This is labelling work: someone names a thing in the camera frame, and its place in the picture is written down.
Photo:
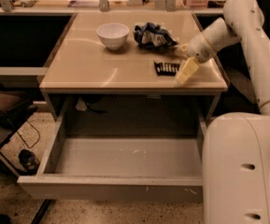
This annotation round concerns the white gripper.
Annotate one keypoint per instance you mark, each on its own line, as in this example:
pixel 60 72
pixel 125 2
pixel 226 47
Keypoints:
pixel 198 49

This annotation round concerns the dark rxbar chocolate bar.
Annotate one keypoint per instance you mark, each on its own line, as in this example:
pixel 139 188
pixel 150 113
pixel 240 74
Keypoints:
pixel 166 69

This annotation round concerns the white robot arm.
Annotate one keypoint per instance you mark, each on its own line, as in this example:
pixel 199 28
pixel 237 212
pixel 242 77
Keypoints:
pixel 236 148

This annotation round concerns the beige cabinet with glossy top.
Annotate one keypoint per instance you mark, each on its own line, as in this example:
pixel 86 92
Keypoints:
pixel 83 65

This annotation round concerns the open grey top drawer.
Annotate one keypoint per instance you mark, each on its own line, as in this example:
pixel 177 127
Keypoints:
pixel 127 148

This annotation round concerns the crumpled blue chip bag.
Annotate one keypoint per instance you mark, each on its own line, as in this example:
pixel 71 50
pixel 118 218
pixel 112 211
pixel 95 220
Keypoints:
pixel 153 36

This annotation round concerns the white ceramic bowl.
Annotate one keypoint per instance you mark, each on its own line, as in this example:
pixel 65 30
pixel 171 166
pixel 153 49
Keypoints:
pixel 112 35

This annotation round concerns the brown chair at left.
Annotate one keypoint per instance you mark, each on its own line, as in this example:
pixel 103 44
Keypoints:
pixel 16 107

